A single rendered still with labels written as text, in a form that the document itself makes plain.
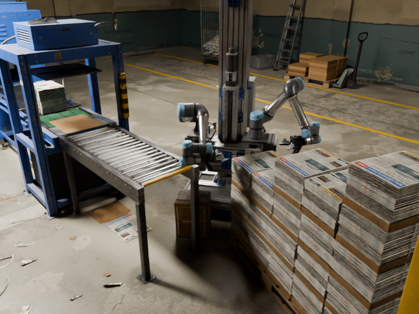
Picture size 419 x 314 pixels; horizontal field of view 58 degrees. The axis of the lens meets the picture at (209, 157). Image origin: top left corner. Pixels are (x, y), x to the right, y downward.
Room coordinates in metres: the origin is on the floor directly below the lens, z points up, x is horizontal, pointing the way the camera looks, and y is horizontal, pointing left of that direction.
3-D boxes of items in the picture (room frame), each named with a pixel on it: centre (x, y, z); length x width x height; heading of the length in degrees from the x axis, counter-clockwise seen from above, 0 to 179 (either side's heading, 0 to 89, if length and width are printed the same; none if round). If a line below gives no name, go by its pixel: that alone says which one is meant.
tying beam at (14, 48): (3.68, 1.42, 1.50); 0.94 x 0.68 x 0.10; 132
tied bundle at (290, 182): (2.13, -0.65, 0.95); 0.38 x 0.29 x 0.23; 116
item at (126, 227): (2.95, 0.75, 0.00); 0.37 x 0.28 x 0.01; 42
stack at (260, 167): (2.25, -0.59, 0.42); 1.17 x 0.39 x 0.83; 25
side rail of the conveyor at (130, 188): (2.75, 0.92, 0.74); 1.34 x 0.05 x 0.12; 42
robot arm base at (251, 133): (3.17, -0.41, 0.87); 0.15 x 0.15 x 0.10
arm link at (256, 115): (3.18, -0.42, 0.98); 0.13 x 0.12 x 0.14; 140
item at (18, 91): (4.51, 2.18, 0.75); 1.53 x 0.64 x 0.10; 42
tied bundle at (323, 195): (1.86, -0.77, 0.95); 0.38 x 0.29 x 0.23; 114
